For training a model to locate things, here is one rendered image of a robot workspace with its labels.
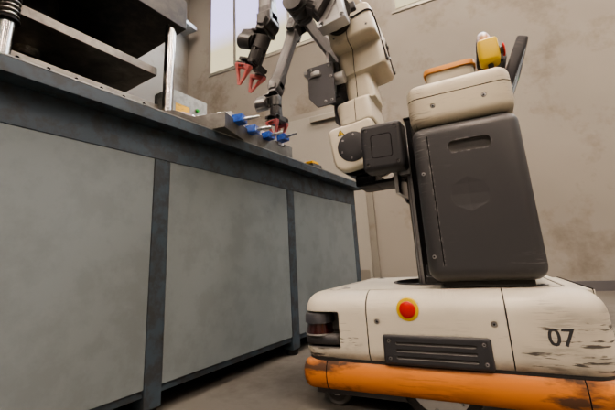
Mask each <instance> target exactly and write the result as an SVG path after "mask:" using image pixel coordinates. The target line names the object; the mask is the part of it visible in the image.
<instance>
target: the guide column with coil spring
mask: <svg viewBox="0 0 615 410"><path fill-rule="evenodd" d="M2 1H8V2H11V3H14V4H16V5H19V3H17V2H15V1H13V0H2ZM17 1H19V0H17ZM1 5H7V6H11V7H13V8H15V9H16V10H18V8H17V7H16V6H14V5H10V4H1ZM0 10H7V11H10V12H13V13H15V14H17V12H16V11H14V10H12V9H9V8H0ZM15 27H16V23H15V22H14V21H13V20H11V19H9V18H6V17H0V51H2V52H4V53H6V54H9V55H11V50H12V45H13V39H14V34H15Z"/></svg>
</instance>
